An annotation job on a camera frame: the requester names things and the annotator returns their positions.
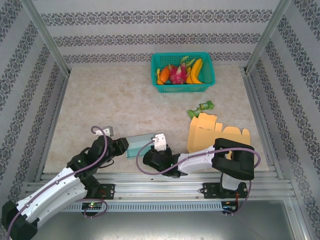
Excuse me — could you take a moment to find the perforated metal cable tray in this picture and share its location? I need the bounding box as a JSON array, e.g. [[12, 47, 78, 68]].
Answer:
[[33, 201, 224, 213]]

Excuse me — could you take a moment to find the pink dragon fruit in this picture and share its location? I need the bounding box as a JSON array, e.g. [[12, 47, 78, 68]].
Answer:
[[167, 56, 196, 85]]

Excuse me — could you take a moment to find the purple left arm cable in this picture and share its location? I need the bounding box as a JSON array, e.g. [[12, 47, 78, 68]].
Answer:
[[6, 126, 115, 240]]

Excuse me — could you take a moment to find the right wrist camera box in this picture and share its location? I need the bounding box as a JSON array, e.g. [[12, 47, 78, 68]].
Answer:
[[151, 133, 168, 151]]

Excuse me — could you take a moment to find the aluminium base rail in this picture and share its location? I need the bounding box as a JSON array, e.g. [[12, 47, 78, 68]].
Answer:
[[23, 171, 297, 201]]

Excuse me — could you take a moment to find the small circuit board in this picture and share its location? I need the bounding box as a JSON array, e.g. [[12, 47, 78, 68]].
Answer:
[[222, 201, 240, 211], [81, 202, 103, 210]]

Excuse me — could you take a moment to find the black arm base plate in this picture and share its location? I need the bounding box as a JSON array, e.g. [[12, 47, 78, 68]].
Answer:
[[202, 182, 250, 200], [69, 183, 116, 201]]

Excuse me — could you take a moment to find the orange toy fruit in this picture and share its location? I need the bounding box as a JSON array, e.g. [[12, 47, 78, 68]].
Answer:
[[159, 66, 171, 84]]

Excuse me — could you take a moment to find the green biscuit packet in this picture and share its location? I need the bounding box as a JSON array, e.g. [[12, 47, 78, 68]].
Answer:
[[186, 107, 206, 120], [198, 100, 215, 110]]

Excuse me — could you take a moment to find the teal plastic basket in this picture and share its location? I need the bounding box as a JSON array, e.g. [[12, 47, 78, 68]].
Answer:
[[150, 51, 216, 94]]

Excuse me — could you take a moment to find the aluminium side rail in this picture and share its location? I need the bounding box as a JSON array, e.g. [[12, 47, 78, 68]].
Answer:
[[34, 74, 70, 182], [241, 72, 285, 180]]

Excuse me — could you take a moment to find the aluminium frame post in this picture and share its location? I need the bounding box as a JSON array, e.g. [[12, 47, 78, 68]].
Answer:
[[243, 0, 292, 75], [21, 0, 71, 77]]

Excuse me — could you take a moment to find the yellow paper box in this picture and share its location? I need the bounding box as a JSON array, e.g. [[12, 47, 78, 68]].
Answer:
[[186, 112, 251, 154]]

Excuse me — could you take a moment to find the light blue paper box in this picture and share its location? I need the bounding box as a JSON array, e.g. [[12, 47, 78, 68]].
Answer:
[[125, 133, 161, 160]]

